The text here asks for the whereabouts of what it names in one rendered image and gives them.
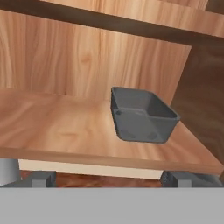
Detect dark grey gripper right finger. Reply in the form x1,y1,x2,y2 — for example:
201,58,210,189
159,170,224,188

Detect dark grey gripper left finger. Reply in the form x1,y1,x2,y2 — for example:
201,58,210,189
0,171,58,188

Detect dark grey tupperware container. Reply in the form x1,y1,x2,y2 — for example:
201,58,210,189
110,86,181,144

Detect wooden cabinet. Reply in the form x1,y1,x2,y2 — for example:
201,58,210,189
0,0,224,176

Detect pale grey rounded object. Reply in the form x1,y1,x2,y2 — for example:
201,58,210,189
0,157,22,187

